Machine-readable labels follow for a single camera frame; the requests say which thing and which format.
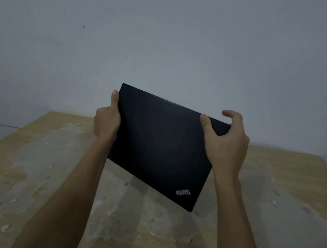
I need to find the person's left hand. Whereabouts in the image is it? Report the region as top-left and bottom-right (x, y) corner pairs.
(91, 87), (125, 143)

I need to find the black laptop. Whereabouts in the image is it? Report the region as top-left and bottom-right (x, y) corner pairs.
(101, 82), (235, 216)

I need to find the person's right hand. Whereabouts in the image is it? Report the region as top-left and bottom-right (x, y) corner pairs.
(192, 106), (254, 183)

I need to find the person's left forearm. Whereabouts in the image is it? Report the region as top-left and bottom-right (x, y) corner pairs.
(10, 126), (113, 248)

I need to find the person's right forearm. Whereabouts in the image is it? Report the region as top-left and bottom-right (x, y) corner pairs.
(202, 172), (283, 248)

